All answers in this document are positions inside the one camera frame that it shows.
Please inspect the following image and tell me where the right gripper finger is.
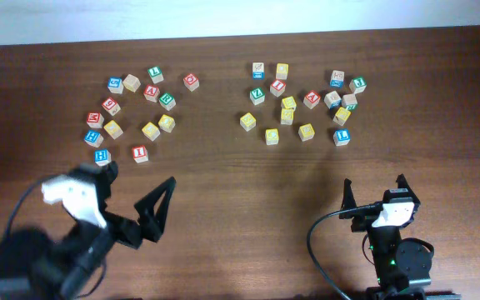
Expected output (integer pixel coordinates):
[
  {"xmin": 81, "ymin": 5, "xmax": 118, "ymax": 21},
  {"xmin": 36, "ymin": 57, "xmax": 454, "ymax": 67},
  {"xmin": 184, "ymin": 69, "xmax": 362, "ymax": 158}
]
[
  {"xmin": 339, "ymin": 178, "xmax": 357, "ymax": 219},
  {"xmin": 396, "ymin": 174, "xmax": 411, "ymax": 192}
]

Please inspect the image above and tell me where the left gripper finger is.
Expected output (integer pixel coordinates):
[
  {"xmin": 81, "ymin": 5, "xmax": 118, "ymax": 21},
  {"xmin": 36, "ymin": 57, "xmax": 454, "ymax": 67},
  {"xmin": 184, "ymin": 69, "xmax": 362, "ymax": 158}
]
[
  {"xmin": 100, "ymin": 161, "xmax": 118, "ymax": 183},
  {"xmin": 134, "ymin": 177, "xmax": 177, "ymax": 243}
]

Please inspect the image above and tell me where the red i block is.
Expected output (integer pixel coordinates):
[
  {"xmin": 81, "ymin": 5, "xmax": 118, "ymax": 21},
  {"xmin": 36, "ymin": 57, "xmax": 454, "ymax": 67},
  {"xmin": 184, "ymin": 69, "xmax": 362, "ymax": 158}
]
[
  {"xmin": 132, "ymin": 145, "xmax": 148, "ymax": 163},
  {"xmin": 270, "ymin": 79, "xmax": 286, "ymax": 97}
]

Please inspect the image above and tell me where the yellow C block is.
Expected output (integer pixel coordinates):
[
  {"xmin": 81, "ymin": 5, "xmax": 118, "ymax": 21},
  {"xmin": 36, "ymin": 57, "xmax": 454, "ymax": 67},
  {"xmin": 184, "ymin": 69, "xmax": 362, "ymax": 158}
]
[{"xmin": 265, "ymin": 128, "xmax": 279, "ymax": 145}]

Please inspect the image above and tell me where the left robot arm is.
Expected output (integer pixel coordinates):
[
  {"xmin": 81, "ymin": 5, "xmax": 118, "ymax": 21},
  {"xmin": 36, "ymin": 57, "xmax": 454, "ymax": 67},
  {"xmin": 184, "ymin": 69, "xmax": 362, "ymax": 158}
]
[{"xmin": 0, "ymin": 162, "xmax": 176, "ymax": 299}]

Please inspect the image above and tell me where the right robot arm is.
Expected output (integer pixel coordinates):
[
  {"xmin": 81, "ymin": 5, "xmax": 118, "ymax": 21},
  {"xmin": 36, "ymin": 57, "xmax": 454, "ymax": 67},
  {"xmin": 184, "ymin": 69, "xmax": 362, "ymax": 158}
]
[{"xmin": 340, "ymin": 174, "xmax": 462, "ymax": 300}]

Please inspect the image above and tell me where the blue H block lower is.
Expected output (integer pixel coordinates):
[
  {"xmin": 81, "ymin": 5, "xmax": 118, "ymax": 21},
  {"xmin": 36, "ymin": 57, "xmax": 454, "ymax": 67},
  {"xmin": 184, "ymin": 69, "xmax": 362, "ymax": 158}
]
[{"xmin": 94, "ymin": 149, "xmax": 112, "ymax": 167}]

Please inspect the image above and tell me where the blue h block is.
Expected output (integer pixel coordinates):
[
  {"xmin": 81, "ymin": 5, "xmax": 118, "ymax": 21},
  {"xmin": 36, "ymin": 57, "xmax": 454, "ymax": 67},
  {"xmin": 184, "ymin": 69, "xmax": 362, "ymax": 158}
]
[
  {"xmin": 94, "ymin": 149, "xmax": 112, "ymax": 167},
  {"xmin": 83, "ymin": 130, "xmax": 103, "ymax": 148}
]

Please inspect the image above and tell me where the blue H block upper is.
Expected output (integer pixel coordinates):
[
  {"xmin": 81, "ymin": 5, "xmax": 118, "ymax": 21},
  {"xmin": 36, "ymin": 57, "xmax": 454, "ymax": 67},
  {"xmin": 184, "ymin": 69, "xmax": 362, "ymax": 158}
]
[{"xmin": 83, "ymin": 130, "xmax": 103, "ymax": 148}]

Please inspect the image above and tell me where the yellow block far left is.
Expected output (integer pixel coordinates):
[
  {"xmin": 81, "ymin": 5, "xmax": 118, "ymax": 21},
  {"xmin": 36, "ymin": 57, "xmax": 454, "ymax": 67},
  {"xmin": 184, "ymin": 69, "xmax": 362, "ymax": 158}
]
[{"xmin": 103, "ymin": 120, "xmax": 123, "ymax": 139}]

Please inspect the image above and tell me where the red M block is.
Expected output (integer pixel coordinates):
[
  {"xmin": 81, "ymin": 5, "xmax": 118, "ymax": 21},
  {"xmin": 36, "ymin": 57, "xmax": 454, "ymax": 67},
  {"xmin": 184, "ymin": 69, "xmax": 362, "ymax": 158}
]
[{"xmin": 86, "ymin": 112, "xmax": 104, "ymax": 128}]

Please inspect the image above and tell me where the yellow block left lower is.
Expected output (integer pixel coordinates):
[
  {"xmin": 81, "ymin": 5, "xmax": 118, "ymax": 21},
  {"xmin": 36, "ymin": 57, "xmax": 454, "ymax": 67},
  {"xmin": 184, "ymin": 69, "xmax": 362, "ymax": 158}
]
[{"xmin": 142, "ymin": 122, "xmax": 160, "ymax": 141}]

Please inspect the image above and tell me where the blue L block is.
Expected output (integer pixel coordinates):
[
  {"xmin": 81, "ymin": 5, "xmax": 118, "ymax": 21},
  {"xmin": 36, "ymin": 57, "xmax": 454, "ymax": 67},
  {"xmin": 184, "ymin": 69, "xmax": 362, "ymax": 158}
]
[{"xmin": 333, "ymin": 129, "xmax": 351, "ymax": 147}]

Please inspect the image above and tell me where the red 6 block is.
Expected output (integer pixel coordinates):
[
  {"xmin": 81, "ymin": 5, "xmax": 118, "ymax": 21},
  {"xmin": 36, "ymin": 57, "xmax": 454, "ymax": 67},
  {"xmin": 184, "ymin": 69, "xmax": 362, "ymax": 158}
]
[{"xmin": 102, "ymin": 97, "xmax": 121, "ymax": 116}]

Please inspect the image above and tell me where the yellow block left upper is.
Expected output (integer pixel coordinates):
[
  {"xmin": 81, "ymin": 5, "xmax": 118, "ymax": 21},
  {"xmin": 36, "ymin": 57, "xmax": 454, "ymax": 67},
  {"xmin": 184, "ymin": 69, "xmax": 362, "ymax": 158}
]
[{"xmin": 158, "ymin": 114, "xmax": 176, "ymax": 133}]

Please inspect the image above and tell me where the blue 5 block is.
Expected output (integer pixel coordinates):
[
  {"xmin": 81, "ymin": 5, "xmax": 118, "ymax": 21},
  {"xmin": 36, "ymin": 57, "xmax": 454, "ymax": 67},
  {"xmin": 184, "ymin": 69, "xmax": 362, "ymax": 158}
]
[{"xmin": 107, "ymin": 77, "xmax": 124, "ymax": 94}]

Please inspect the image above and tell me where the red A block left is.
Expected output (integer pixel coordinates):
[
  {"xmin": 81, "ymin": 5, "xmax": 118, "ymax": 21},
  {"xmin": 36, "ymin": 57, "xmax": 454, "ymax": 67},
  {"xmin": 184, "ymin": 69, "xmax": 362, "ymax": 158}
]
[{"xmin": 143, "ymin": 84, "xmax": 160, "ymax": 103}]

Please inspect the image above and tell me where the red a block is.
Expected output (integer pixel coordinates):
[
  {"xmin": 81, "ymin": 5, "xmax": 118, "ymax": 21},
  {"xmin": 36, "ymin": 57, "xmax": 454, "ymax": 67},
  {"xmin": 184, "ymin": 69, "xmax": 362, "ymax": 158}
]
[
  {"xmin": 303, "ymin": 90, "xmax": 321, "ymax": 109},
  {"xmin": 143, "ymin": 84, "xmax": 160, "ymax": 103}
]

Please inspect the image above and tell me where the green R block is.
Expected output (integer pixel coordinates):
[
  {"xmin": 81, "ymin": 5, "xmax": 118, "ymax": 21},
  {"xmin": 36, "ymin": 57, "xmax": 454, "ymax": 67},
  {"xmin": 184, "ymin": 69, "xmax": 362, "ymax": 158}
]
[{"xmin": 158, "ymin": 92, "xmax": 177, "ymax": 111}]

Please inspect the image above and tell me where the plain wooden block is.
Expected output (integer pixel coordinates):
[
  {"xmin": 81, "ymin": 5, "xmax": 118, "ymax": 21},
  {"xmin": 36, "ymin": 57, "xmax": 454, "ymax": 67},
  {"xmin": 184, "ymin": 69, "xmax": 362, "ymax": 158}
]
[{"xmin": 122, "ymin": 74, "xmax": 141, "ymax": 93}]

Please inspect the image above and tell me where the green sided wooden block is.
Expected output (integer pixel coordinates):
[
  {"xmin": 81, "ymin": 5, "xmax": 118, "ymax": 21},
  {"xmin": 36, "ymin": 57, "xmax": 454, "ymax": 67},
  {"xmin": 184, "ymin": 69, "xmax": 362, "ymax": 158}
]
[{"xmin": 342, "ymin": 93, "xmax": 358, "ymax": 111}]

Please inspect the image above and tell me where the blue sided wooden block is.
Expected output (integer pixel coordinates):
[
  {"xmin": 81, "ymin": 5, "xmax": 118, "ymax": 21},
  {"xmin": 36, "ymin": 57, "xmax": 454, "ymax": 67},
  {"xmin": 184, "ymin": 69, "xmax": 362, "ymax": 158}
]
[{"xmin": 324, "ymin": 91, "xmax": 342, "ymax": 109}]

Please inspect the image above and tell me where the green J block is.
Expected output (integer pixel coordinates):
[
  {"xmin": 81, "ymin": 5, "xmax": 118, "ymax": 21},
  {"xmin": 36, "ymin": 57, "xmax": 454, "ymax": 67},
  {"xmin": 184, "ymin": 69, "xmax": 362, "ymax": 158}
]
[{"xmin": 349, "ymin": 77, "xmax": 367, "ymax": 94}]

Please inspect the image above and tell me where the green L block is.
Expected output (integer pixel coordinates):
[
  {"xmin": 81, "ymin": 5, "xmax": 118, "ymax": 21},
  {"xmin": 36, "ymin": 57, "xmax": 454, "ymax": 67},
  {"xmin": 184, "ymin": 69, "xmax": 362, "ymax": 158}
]
[{"xmin": 147, "ymin": 66, "xmax": 164, "ymax": 84}]

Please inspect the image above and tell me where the yellow block centre lower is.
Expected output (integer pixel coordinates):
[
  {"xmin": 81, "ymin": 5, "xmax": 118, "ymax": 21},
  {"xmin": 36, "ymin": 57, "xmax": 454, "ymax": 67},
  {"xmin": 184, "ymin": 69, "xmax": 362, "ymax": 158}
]
[{"xmin": 280, "ymin": 108, "xmax": 294, "ymax": 125}]

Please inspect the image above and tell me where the red A block right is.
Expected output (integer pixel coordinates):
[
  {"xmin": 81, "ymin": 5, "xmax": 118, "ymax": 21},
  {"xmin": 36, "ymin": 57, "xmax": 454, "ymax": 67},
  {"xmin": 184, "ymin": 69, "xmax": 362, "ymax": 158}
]
[{"xmin": 303, "ymin": 90, "xmax": 321, "ymax": 109}]

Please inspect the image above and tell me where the yellow block centre upper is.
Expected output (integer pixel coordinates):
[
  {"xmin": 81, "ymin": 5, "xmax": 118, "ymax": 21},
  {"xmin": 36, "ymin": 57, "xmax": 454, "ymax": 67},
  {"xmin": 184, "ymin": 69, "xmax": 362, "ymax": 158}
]
[{"xmin": 281, "ymin": 96, "xmax": 297, "ymax": 111}]

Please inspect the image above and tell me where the blue picture block right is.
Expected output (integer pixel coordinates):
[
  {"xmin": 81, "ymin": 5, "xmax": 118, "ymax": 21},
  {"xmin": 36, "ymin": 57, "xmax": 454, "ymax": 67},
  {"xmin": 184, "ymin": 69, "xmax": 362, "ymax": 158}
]
[{"xmin": 329, "ymin": 70, "xmax": 345, "ymax": 88}]

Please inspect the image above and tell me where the blue picture block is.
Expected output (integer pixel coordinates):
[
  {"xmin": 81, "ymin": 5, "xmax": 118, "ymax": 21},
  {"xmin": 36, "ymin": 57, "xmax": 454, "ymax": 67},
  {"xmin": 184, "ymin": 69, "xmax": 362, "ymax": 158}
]
[
  {"xmin": 329, "ymin": 70, "xmax": 345, "ymax": 88},
  {"xmin": 252, "ymin": 62, "xmax": 265, "ymax": 80}
]

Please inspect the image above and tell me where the red Q block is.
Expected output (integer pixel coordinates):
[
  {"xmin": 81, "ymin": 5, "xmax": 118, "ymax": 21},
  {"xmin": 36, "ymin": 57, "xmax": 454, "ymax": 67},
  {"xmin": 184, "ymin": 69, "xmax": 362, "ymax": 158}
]
[{"xmin": 183, "ymin": 73, "xmax": 200, "ymax": 92}]

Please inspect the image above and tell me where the yellow block centre left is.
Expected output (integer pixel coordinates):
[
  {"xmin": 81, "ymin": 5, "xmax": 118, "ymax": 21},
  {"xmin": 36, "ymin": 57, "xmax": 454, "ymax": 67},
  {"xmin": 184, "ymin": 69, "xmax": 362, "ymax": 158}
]
[{"xmin": 239, "ymin": 112, "xmax": 257, "ymax": 132}]

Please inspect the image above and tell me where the green Z block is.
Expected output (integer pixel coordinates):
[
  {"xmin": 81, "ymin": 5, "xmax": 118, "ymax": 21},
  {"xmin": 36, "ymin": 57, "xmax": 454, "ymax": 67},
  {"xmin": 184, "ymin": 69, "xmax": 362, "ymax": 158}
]
[{"xmin": 249, "ymin": 87, "xmax": 265, "ymax": 105}]

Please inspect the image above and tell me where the yellow block top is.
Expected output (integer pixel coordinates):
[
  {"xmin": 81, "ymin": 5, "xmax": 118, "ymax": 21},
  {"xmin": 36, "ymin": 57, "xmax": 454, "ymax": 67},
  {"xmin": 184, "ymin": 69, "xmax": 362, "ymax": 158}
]
[{"xmin": 276, "ymin": 62, "xmax": 289, "ymax": 80}]

